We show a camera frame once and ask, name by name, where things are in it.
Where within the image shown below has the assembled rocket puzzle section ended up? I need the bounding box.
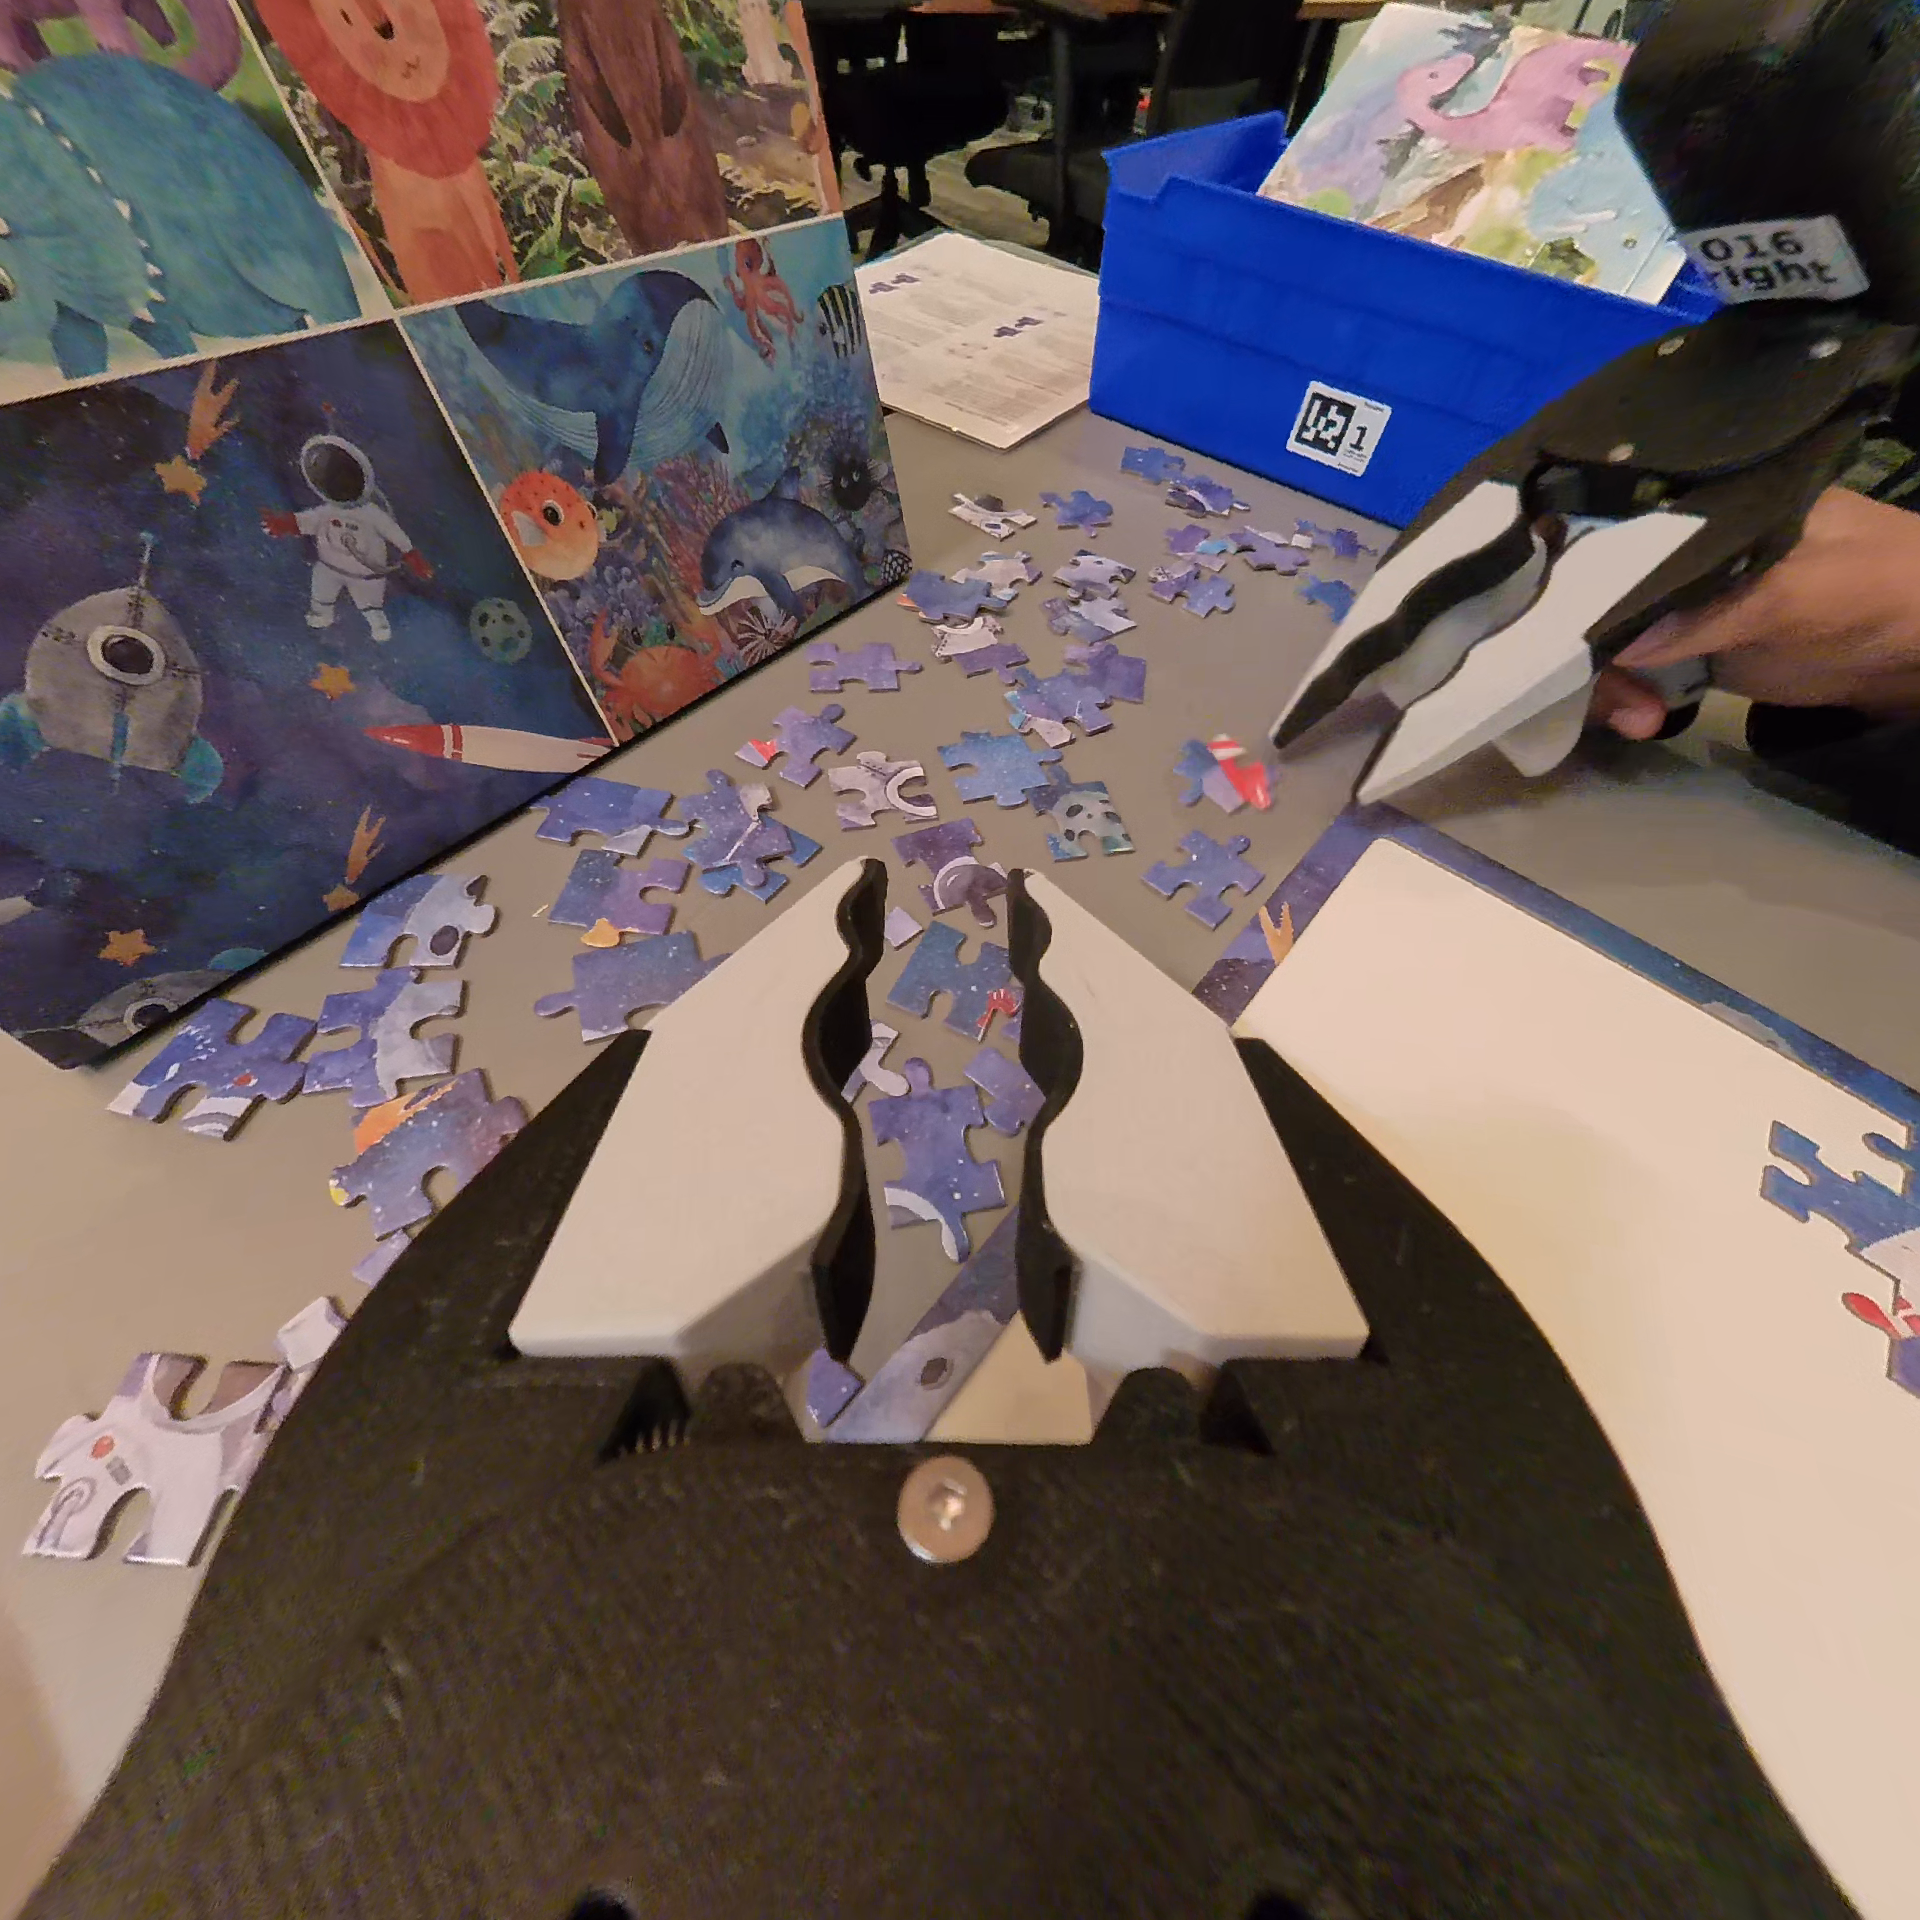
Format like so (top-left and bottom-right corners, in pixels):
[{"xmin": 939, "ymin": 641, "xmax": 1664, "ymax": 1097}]
[{"xmin": 1762, "ymin": 1125, "xmax": 1920, "ymax": 1399}]

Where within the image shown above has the red white puzzle piece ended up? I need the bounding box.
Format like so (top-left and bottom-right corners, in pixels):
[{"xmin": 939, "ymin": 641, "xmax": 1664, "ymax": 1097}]
[{"xmin": 1173, "ymin": 736, "xmax": 1278, "ymax": 815}]

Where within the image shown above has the blue plastic bin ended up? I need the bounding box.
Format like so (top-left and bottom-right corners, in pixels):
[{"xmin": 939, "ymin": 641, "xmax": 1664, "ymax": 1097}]
[{"xmin": 1091, "ymin": 107, "xmax": 1719, "ymax": 525}]

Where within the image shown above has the illustrated puzzle box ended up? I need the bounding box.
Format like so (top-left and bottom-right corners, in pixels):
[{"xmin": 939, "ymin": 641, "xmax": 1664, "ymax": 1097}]
[{"xmin": 0, "ymin": 0, "xmax": 910, "ymax": 1071}]

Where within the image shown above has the scatter of purple puzzle pieces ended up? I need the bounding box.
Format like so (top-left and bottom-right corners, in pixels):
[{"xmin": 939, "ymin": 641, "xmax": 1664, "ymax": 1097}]
[{"xmin": 22, "ymin": 445, "xmax": 1380, "ymax": 1570}]

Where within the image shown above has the dinosaur puzzle board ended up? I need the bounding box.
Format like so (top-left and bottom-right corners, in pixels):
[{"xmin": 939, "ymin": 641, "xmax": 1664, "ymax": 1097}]
[{"xmin": 1259, "ymin": 0, "xmax": 1687, "ymax": 311}]

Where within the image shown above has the laminated instruction sheet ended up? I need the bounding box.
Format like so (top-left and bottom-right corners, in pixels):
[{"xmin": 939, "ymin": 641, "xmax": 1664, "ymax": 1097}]
[{"xmin": 856, "ymin": 228, "xmax": 1105, "ymax": 451}]

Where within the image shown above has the person's right hand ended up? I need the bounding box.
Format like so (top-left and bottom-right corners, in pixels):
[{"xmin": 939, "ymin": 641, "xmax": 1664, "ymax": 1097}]
[{"xmin": 1590, "ymin": 486, "xmax": 1920, "ymax": 746}]

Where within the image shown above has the blue framed puzzle tray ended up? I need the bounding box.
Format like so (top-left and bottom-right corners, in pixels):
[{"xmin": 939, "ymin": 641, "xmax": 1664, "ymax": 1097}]
[{"xmin": 831, "ymin": 803, "xmax": 1920, "ymax": 1920}]

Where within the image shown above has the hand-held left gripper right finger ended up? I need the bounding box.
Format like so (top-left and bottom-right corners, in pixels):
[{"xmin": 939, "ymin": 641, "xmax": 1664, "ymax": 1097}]
[{"xmin": 1006, "ymin": 870, "xmax": 1371, "ymax": 1381}]

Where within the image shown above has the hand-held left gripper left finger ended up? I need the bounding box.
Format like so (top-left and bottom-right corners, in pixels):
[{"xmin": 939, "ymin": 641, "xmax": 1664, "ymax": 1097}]
[{"xmin": 506, "ymin": 860, "xmax": 892, "ymax": 1376}]

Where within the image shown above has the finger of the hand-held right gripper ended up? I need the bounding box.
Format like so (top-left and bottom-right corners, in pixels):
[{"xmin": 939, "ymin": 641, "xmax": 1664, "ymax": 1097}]
[
  {"xmin": 1268, "ymin": 479, "xmax": 1547, "ymax": 752},
  {"xmin": 1354, "ymin": 513, "xmax": 1710, "ymax": 809}
]

